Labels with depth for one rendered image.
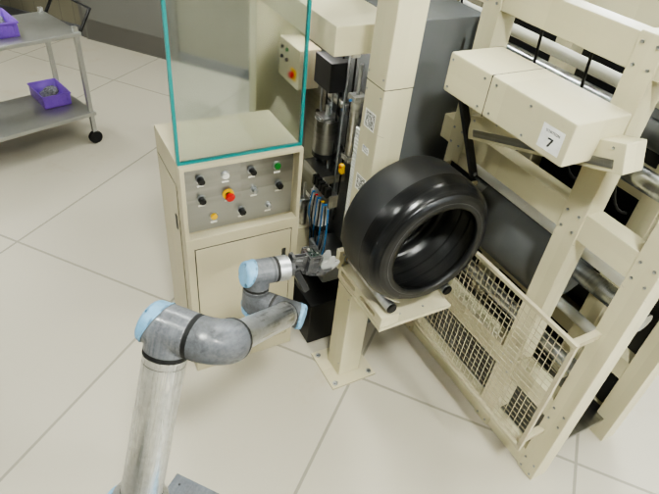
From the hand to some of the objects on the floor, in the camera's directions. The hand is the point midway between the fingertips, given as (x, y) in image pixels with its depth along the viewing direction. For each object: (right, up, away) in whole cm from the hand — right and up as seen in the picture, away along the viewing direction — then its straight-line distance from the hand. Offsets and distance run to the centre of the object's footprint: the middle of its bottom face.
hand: (335, 263), depth 203 cm
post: (+5, -60, +107) cm, 123 cm away
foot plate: (+5, -60, +107) cm, 123 cm away
